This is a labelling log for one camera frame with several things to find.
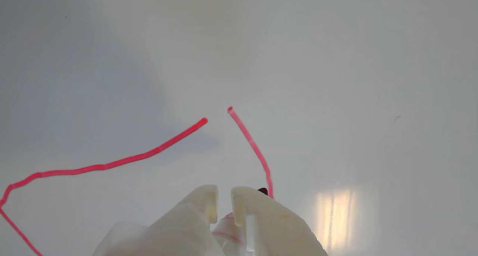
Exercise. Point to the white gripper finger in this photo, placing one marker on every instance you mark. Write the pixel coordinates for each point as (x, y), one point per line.
(179, 230)
(276, 230)

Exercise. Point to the large white whiteboard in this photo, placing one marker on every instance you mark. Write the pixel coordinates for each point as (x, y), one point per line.
(336, 62)

